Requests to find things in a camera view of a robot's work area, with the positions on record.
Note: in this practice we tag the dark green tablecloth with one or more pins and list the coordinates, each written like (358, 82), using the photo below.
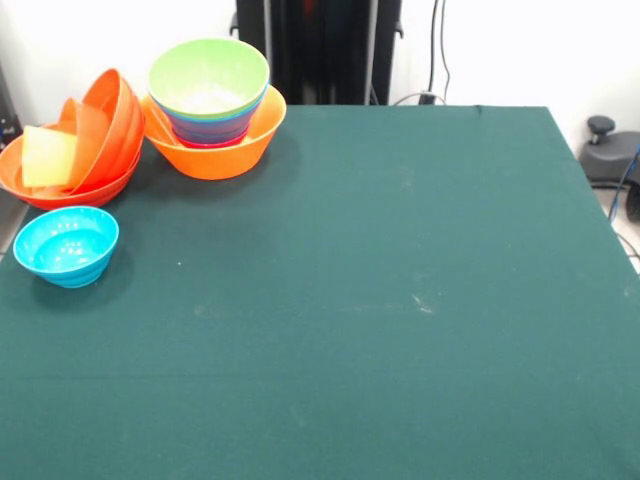
(320, 375)

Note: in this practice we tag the large blue plastic bowl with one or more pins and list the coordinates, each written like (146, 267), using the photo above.
(220, 122)

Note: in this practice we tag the small cyan plastic bowl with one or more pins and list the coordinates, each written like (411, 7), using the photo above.
(65, 250)

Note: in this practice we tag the small blue plastic bowl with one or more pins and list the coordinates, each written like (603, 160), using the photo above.
(212, 136)

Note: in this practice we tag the small magenta plastic bowl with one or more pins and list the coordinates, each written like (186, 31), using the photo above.
(212, 144)

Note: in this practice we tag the yellow plastic cup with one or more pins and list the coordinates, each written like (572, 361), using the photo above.
(47, 157)

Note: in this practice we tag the large red plastic bowl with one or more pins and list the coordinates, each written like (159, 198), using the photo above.
(127, 135)
(75, 200)

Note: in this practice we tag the small orange-red plastic bowl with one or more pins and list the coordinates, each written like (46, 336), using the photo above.
(90, 145)

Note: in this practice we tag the green plastic bowl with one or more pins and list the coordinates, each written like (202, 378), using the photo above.
(207, 75)

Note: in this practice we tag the large orange plastic bowl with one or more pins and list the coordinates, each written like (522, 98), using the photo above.
(215, 162)

